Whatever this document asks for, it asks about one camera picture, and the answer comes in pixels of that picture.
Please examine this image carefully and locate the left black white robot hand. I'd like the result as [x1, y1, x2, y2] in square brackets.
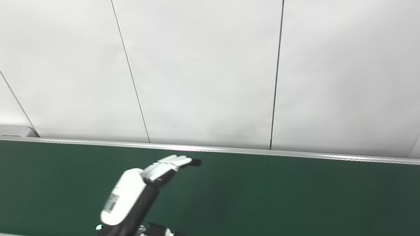
[87, 150, 215, 236]

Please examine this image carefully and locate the green conveyor belt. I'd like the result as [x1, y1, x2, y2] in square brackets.
[0, 50, 420, 236]

